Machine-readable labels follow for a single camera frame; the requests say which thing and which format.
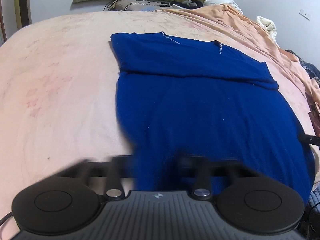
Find blue beaded sweater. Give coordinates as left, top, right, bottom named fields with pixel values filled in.
left=111, top=32, right=316, bottom=201

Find dark clothes near pillow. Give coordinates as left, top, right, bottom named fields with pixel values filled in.
left=170, top=0, right=203, bottom=10

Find dark patterned cloth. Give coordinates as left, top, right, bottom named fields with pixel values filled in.
left=285, top=49, right=320, bottom=83

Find pink floral bedspread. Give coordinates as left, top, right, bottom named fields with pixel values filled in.
left=1, top=4, right=319, bottom=216

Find cream crumpled blanket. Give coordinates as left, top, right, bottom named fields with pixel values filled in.
left=257, top=16, right=279, bottom=48

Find white crumpled quilt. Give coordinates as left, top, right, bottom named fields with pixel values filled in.
left=203, top=0, right=244, bottom=15

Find brown patterned pillow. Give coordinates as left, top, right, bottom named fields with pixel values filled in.
left=103, top=0, right=172, bottom=11

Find gold tower air conditioner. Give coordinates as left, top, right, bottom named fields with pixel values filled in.
left=14, top=0, right=31, bottom=30

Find black cable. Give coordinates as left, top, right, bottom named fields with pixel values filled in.
left=0, top=211, right=16, bottom=230

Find white wall switch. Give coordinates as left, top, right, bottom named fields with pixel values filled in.
left=299, top=9, right=311, bottom=21

